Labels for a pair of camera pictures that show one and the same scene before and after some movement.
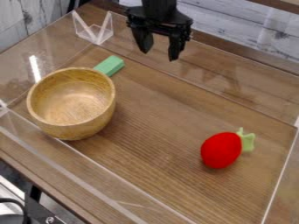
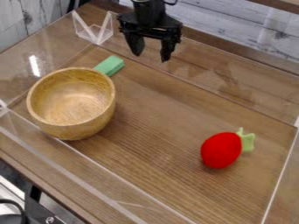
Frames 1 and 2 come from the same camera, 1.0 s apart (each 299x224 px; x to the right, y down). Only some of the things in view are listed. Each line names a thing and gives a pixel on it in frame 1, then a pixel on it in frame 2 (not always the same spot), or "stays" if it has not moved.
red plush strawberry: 221,148 stays
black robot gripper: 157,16 -> 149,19
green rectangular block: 109,66 stays
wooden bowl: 69,101 stays
